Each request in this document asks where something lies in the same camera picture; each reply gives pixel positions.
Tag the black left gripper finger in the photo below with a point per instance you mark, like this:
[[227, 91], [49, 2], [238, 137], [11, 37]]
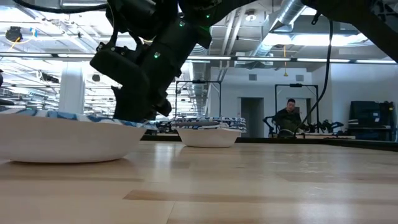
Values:
[[135, 102], [163, 109]]

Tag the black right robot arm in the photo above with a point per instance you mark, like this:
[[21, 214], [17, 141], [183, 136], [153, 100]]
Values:
[[357, 18]]

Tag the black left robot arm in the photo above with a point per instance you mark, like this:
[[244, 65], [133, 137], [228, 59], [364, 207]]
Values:
[[133, 15]]

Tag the white pillar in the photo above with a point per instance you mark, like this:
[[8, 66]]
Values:
[[71, 93]]

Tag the long ceiling light strip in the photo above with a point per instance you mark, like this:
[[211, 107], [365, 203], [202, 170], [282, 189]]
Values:
[[264, 59]]

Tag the seated person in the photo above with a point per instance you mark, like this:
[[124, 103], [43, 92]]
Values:
[[287, 119]]

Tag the black ceiling device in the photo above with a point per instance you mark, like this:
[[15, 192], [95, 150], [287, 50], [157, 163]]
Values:
[[14, 33]]

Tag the black cabinet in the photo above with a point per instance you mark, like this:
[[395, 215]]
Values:
[[367, 115]]

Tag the black left wrist camera housing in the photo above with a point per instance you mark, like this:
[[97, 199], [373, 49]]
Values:
[[118, 67]]

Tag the black background rig frame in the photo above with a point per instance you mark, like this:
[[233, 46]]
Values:
[[295, 85]]

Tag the silver slanted ceiling duct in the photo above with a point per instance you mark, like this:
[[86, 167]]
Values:
[[289, 12]]

